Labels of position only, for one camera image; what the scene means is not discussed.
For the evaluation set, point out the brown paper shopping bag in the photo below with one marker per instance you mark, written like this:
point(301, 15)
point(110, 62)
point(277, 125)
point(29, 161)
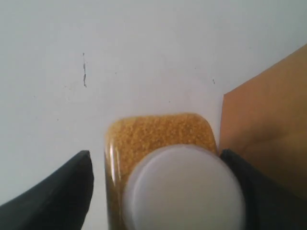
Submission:
point(264, 120)

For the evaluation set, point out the yellow grain bottle white cap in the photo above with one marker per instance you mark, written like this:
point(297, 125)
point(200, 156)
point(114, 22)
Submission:
point(163, 173)

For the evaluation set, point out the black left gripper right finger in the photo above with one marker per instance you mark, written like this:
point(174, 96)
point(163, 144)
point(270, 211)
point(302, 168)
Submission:
point(268, 206)

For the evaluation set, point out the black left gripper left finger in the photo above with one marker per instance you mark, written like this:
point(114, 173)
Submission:
point(59, 202)

